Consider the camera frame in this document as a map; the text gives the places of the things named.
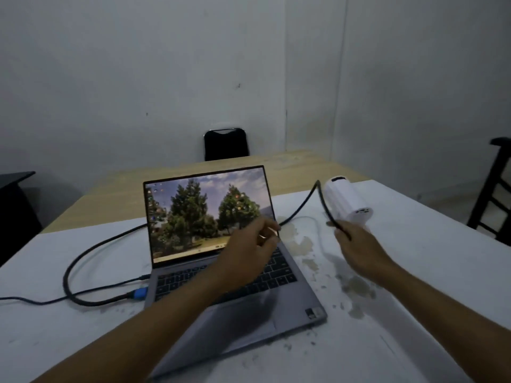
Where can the person's right fingers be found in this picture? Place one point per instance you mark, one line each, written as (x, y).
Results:
(340, 229)

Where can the person's right forearm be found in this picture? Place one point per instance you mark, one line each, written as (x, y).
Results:
(443, 319)

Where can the black padded chair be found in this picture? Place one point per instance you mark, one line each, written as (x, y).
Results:
(226, 145)

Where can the person's right hand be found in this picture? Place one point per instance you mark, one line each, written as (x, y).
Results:
(361, 253)

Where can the person's left hand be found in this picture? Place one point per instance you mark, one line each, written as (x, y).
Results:
(243, 255)

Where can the white cylindrical projector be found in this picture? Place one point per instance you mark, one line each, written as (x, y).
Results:
(344, 199)

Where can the black wooden chair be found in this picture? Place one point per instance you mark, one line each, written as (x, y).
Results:
(489, 195)

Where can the grey open laptop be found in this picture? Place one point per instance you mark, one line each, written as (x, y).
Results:
(207, 211)

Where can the person's left forearm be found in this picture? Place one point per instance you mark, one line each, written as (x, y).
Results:
(151, 331)

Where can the black side table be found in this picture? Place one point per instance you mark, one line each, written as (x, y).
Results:
(16, 211)

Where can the person's left fingers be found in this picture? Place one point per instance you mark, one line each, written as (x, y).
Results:
(268, 231)

